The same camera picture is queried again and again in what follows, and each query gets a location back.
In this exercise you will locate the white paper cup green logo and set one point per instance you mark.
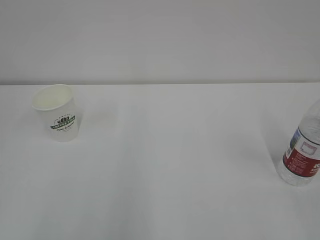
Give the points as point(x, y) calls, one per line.
point(55, 106)

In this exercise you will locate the clear water bottle red label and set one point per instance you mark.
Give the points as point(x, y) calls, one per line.
point(301, 160)

